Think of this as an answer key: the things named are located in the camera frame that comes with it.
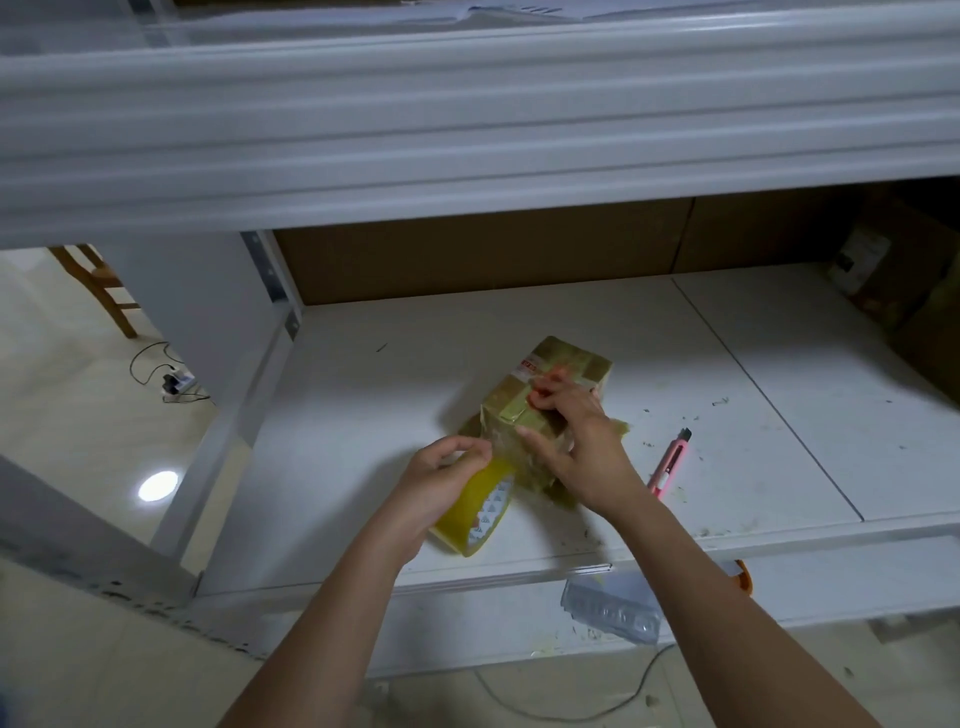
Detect person's right hand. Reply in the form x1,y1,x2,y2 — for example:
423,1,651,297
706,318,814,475
513,366,654,524

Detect person's left hand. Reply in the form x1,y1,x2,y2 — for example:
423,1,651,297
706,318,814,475
375,433,497,569

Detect yellow tape roll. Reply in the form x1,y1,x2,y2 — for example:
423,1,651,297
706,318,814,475
427,453,519,558

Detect pink utility knife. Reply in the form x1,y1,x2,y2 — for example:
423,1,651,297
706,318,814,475
646,427,695,500

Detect small taped carton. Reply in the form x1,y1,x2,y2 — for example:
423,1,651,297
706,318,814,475
457,334,632,504

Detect white metal shelf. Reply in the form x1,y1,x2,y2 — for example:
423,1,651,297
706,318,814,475
0,0,960,677

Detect boxes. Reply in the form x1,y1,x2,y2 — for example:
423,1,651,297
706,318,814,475
828,202,954,335

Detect person's right forearm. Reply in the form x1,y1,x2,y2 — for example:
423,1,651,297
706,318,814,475
607,487,887,728

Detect person's left forearm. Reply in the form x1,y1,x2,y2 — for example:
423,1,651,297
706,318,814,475
217,532,425,728

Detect white power strip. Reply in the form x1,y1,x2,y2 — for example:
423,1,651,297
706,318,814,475
157,366,204,404

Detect wooden chair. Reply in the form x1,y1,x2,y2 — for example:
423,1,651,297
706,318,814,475
48,243,144,341

